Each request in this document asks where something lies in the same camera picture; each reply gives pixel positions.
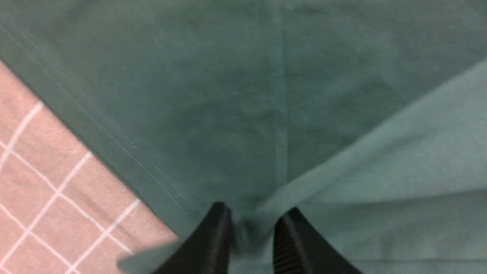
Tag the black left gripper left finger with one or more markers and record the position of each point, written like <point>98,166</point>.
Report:
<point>207,249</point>

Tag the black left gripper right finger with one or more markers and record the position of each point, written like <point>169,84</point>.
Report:
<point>298,248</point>

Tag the green long-sleeved shirt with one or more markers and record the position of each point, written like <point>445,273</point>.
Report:
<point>367,115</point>

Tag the pink checkered tablecloth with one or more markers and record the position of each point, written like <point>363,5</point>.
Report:
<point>62,211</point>

